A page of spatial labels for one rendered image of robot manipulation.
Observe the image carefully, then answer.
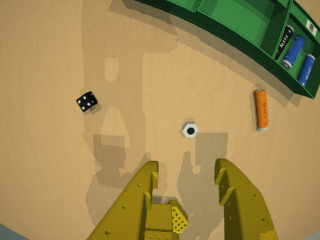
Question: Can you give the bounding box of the blue aa battery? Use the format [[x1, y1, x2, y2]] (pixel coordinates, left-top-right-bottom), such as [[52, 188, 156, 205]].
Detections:
[[281, 35, 306, 70], [297, 54, 315, 87]]

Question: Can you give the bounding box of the green three-compartment bin rack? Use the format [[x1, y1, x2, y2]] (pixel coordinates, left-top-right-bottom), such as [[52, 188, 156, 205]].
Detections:
[[134, 0, 320, 99]]

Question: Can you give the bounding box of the black die with white pips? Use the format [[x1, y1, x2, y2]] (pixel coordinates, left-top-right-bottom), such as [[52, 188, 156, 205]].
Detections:
[[76, 91, 98, 112]]

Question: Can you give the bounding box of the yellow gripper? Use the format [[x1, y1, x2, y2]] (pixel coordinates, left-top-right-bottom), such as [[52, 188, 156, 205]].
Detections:
[[86, 158, 278, 240]]

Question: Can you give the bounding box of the orange aa battery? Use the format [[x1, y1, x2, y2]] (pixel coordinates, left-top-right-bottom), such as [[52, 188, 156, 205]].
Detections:
[[254, 89, 268, 130]]

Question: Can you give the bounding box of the grey hex nut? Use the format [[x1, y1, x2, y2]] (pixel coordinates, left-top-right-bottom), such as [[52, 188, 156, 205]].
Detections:
[[182, 122, 199, 138]]

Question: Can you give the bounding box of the black aa battery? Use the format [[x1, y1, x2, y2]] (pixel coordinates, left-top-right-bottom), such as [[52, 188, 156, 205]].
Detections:
[[274, 24, 294, 60]]

